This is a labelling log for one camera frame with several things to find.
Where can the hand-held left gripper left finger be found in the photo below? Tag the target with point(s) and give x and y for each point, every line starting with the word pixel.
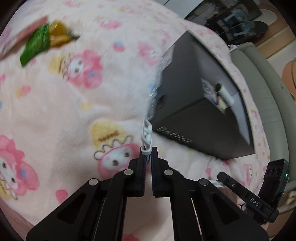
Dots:
pixel 141 178

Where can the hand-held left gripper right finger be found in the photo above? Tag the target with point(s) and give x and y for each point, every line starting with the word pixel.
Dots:
pixel 157 180

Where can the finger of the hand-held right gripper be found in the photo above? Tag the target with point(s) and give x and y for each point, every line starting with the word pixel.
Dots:
pixel 245 197

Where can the white plastic clip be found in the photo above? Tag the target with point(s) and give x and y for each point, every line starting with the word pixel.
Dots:
pixel 147 152

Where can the dark grey cardboard box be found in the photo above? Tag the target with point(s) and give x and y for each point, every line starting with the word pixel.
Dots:
pixel 196 129

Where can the grey padded headboard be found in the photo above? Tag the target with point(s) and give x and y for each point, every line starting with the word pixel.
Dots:
pixel 266 104

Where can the pink printed blanket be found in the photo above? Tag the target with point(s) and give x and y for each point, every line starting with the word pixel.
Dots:
pixel 69 111

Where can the white paper roll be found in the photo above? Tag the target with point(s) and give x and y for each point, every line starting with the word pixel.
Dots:
pixel 225 93

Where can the cartoon printed tissue pack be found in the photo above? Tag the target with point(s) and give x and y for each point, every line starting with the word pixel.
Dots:
pixel 206 89

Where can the yellow snack packet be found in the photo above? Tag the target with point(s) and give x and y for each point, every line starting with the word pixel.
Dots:
pixel 59 30

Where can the green snack packet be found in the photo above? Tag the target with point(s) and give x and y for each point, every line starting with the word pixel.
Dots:
pixel 34 46

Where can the pink small carton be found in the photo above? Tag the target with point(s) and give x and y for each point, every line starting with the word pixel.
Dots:
pixel 18 39

